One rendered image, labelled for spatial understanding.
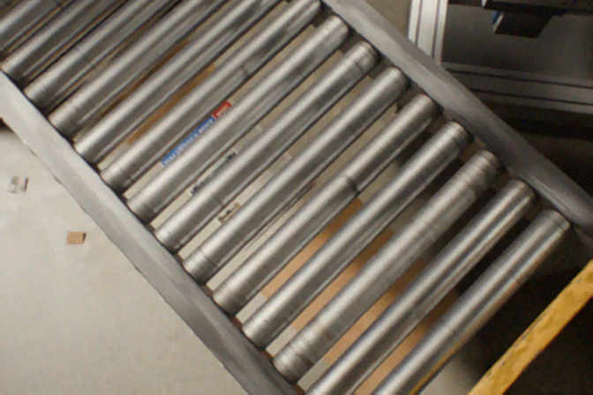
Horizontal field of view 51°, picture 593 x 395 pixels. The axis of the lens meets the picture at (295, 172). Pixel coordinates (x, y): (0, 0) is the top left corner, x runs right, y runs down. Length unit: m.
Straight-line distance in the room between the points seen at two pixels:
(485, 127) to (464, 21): 0.78
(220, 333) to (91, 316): 0.94
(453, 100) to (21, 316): 1.33
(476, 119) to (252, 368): 0.50
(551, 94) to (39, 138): 1.20
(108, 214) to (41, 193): 0.96
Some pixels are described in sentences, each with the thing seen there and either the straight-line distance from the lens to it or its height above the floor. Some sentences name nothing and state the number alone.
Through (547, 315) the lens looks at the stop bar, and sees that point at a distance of 0.95.
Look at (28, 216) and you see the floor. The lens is 1.94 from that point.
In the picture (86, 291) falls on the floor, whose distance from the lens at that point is 1.84.
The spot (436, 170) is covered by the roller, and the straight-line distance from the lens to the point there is 0.97.
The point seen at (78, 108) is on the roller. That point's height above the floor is 0.80.
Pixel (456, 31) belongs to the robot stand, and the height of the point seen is 0.21.
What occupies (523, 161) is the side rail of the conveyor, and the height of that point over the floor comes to 0.80.
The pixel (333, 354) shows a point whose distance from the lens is 1.71.
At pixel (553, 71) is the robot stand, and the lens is 1.74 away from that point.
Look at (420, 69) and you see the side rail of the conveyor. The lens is 1.01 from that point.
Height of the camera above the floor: 1.71
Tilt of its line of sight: 75 degrees down
